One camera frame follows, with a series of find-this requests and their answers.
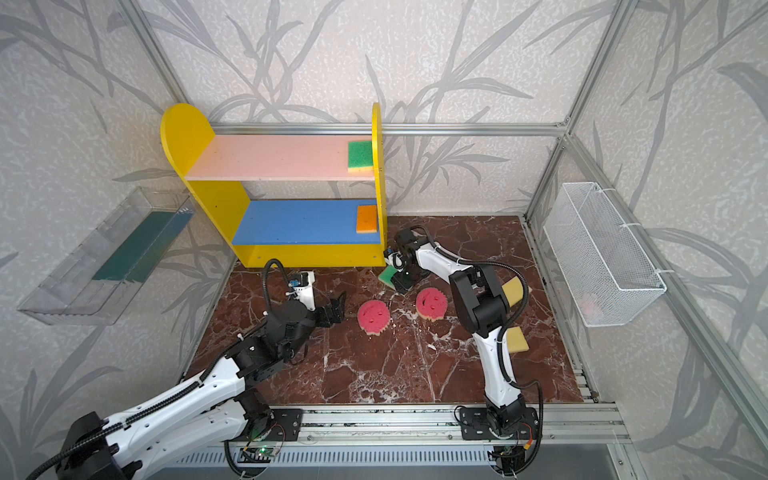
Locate green top sponge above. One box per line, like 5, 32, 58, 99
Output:
378, 265, 398, 290

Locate orange sponge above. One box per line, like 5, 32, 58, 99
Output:
356, 205, 378, 234

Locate yellow sponge green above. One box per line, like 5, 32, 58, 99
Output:
347, 140, 374, 173

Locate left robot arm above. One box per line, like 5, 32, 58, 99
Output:
29, 294, 346, 479

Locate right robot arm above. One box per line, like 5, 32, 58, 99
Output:
385, 225, 538, 422

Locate yellow shelf pink blue boards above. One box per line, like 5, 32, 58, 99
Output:
160, 104, 387, 268

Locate pink round sponge right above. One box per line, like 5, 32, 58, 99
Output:
416, 287, 448, 321

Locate pink round sponge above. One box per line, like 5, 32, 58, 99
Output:
357, 300, 391, 336
416, 287, 448, 321

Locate pink round sponge left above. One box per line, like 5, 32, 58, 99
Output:
357, 300, 391, 336

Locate yellow sponge near right base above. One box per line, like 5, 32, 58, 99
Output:
505, 326, 529, 354

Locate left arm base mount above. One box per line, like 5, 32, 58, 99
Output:
232, 408, 304, 442

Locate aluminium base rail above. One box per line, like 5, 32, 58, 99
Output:
122, 401, 634, 466

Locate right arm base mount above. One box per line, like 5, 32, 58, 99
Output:
453, 406, 540, 442

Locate white wire mesh basket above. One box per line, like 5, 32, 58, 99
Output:
544, 182, 667, 328

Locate clear plastic wall bin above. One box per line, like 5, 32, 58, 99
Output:
18, 187, 195, 326

